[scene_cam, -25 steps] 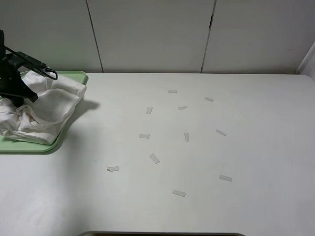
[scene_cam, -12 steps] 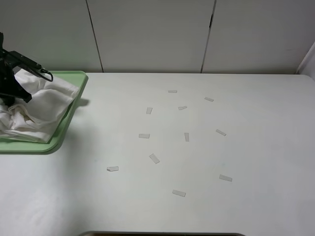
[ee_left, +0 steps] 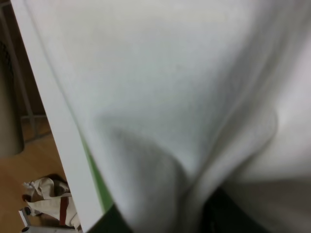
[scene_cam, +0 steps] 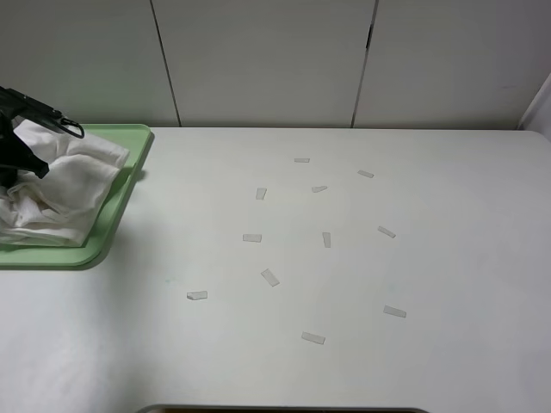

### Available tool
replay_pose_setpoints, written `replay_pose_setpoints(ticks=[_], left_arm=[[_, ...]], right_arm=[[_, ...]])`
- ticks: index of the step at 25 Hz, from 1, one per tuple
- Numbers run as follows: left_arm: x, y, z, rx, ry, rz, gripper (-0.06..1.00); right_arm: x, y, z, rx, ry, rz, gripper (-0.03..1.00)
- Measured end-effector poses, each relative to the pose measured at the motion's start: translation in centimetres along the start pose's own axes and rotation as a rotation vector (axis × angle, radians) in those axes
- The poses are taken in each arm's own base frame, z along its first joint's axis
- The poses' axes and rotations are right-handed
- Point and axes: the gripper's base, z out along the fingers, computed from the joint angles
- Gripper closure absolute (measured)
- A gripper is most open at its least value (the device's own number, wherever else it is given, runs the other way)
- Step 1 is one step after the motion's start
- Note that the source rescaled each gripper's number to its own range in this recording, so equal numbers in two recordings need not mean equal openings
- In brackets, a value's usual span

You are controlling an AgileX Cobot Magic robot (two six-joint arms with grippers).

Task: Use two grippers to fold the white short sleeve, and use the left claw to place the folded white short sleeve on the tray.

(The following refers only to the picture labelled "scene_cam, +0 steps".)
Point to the green plastic tray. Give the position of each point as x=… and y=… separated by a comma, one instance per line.
x=138, y=140

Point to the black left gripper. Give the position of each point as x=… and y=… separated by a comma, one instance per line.
x=15, y=155

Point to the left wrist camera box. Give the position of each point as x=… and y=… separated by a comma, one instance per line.
x=15, y=105

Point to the white short sleeve t-shirt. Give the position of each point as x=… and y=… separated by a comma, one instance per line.
x=59, y=209

